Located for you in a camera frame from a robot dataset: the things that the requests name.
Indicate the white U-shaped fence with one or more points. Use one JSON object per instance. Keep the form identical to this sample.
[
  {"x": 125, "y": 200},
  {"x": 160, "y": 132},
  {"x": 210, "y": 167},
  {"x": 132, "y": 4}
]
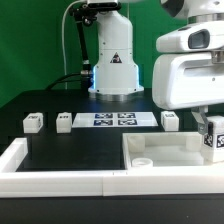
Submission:
[{"x": 131, "y": 181}]

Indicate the white marker sheet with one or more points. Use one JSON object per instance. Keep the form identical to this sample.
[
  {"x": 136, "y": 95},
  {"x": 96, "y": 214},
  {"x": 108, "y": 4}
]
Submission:
[{"x": 114, "y": 119}]

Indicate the white square tabletop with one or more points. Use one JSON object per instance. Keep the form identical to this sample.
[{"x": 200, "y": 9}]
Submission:
[{"x": 166, "y": 149}]

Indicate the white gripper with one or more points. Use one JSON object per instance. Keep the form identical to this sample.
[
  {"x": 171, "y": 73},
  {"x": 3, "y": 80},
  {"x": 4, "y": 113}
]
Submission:
[{"x": 187, "y": 81}]

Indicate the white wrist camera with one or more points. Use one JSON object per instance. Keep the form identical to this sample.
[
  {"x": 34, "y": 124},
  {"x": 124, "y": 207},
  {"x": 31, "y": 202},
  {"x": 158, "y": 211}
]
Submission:
[{"x": 190, "y": 40}]

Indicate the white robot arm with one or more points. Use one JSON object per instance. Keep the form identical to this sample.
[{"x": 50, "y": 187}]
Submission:
[{"x": 116, "y": 75}]

